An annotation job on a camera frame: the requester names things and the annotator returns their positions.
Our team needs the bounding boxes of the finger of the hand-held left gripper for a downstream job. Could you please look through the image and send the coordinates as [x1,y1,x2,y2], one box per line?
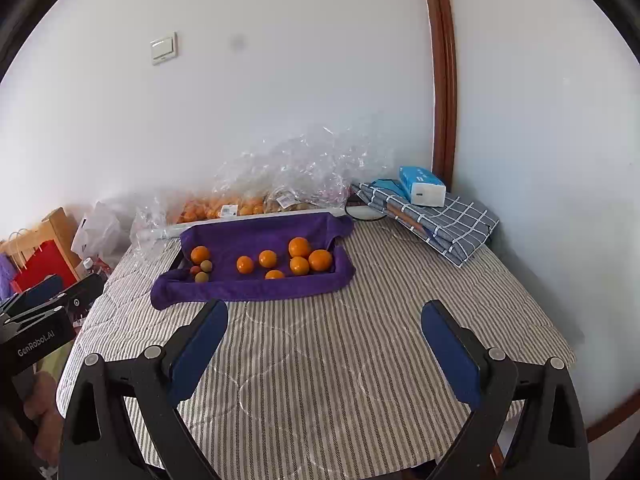
[2,274,65,313]
[64,273,107,319]

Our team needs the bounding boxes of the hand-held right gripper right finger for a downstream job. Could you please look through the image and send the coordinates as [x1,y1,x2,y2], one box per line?
[421,300,591,480]

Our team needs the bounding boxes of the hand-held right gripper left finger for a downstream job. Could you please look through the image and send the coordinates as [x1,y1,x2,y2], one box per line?
[59,299,230,480]

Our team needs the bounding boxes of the purple towel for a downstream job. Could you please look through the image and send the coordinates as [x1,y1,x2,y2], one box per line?
[151,212,357,311]

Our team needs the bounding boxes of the white tray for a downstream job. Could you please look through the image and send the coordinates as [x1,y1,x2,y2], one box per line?
[162,206,353,268]

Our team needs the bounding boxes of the bag of brown fruits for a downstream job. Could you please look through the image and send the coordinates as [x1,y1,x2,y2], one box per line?
[264,187,321,215]

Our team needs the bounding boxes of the person's left hand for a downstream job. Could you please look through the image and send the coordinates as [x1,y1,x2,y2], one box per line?
[22,372,65,466]

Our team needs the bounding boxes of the red paper bag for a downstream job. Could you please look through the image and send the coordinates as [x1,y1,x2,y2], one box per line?
[11,240,81,293]

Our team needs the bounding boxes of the purple fuzzy cloth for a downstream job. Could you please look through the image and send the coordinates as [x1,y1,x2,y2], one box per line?
[0,255,21,296]

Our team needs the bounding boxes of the white plastic bag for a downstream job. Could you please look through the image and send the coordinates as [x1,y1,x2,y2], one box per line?
[71,202,123,261]

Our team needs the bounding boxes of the wooden chair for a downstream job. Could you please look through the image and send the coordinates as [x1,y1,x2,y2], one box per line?
[0,207,83,281]

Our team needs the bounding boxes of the small clear plastic bag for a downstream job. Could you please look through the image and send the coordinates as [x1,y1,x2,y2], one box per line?
[131,195,186,247]

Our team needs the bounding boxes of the grey plaid cloth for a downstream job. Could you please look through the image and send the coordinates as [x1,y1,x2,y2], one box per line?
[350,180,501,267]

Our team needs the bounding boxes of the bag of oranges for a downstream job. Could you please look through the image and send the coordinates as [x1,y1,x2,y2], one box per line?
[170,195,266,225]

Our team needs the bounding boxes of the white round plate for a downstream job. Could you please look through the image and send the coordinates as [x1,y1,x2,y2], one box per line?
[345,199,388,222]

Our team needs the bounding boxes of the wooden baseboard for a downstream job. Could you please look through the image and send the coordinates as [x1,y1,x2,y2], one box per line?
[585,400,626,443]

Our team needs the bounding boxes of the blue tissue pack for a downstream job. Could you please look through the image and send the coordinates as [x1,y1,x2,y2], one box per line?
[398,165,447,207]

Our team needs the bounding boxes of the large clear plastic bag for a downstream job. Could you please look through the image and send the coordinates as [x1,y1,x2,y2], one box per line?
[215,130,396,211]

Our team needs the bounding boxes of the white wall switch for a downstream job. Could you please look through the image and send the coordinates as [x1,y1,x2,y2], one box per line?
[150,31,178,65]

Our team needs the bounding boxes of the wooden door frame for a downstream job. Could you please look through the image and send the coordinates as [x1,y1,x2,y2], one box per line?
[419,0,458,193]

